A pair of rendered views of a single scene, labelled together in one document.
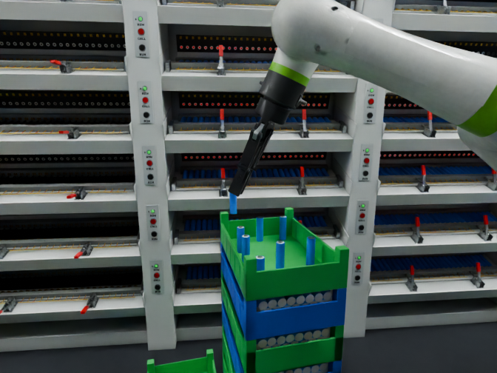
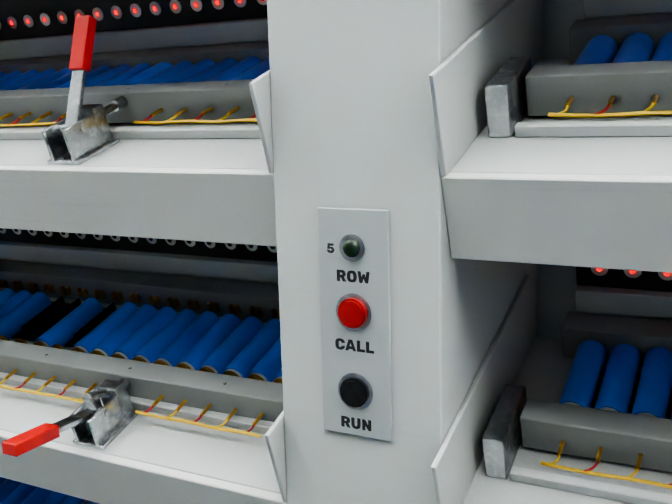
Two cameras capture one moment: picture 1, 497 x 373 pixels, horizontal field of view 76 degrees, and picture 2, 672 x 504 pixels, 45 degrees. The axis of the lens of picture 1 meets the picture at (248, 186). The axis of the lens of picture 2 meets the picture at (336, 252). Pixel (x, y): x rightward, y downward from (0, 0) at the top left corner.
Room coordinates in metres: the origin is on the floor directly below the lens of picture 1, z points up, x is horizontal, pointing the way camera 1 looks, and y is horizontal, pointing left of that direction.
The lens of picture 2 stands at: (0.76, -1.30, 1.15)
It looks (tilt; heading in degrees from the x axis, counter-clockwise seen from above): 10 degrees down; 33
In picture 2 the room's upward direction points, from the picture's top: 2 degrees counter-clockwise
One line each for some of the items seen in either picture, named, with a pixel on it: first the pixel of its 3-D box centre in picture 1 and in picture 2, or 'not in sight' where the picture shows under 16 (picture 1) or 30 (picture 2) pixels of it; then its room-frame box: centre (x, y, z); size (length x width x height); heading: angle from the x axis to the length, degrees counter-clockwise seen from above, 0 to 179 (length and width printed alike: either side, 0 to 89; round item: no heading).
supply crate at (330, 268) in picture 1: (274, 243); not in sight; (0.68, -0.06, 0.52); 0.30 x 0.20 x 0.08; 14
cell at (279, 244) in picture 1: (279, 255); not in sight; (0.62, -0.07, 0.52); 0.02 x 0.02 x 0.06
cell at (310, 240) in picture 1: (310, 251); not in sight; (0.64, -0.13, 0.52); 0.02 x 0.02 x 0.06
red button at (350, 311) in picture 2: not in sight; (354, 311); (1.10, -1.09, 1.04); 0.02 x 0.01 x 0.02; 95
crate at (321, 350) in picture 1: (272, 307); not in sight; (0.68, -0.06, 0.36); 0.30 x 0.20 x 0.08; 14
